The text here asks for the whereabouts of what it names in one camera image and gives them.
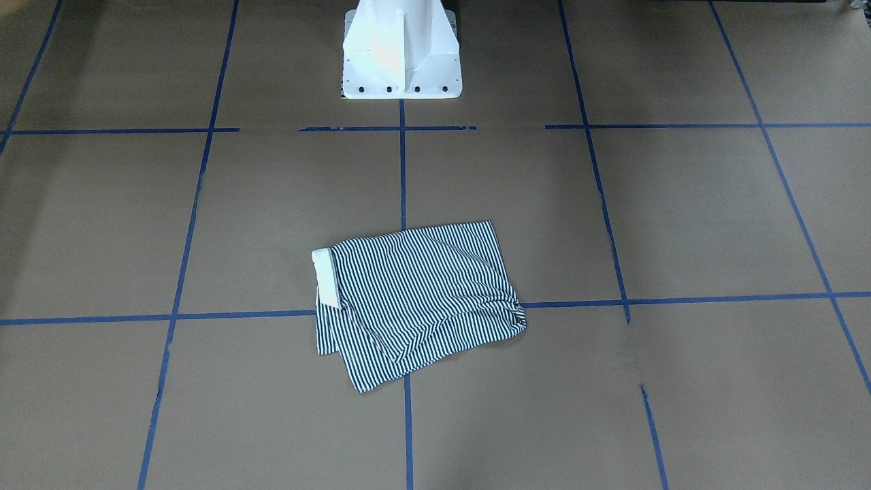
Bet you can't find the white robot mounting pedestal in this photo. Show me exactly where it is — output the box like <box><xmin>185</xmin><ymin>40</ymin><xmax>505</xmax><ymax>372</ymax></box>
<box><xmin>340</xmin><ymin>1</ymin><xmax>463</xmax><ymax>100</ymax></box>

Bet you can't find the blue white striped polo shirt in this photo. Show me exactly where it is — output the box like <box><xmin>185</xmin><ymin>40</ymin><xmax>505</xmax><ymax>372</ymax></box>
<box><xmin>311</xmin><ymin>220</ymin><xmax>527</xmax><ymax>393</ymax></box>

